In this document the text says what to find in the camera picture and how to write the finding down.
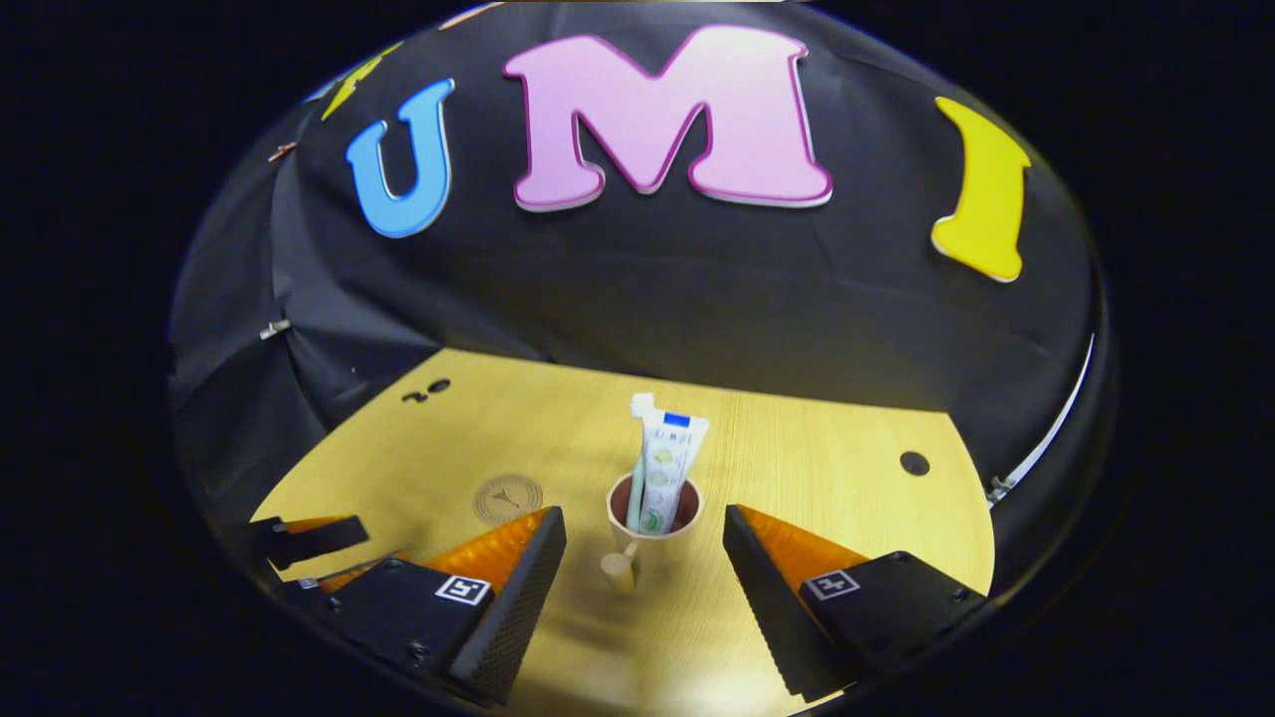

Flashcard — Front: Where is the beige cup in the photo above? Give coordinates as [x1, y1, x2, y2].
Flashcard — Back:
[600, 472, 705, 596]

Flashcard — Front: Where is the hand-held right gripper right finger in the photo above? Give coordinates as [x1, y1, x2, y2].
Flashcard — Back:
[722, 504, 989, 701]

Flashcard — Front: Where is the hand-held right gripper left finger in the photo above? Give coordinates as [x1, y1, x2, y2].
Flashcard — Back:
[324, 505, 568, 706]

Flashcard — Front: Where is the pale green toothbrush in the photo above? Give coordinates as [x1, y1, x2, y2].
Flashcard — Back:
[626, 392, 658, 532]

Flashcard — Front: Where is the wooden desktop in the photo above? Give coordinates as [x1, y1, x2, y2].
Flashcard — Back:
[249, 347, 997, 717]

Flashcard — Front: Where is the white toothpaste tube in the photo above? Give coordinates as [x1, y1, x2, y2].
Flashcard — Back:
[639, 406, 711, 536]

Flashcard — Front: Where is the white cable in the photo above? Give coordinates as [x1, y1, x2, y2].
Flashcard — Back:
[986, 334, 1097, 504]

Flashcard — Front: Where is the black backdrop cloth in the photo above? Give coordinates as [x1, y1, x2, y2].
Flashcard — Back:
[167, 0, 1112, 598]

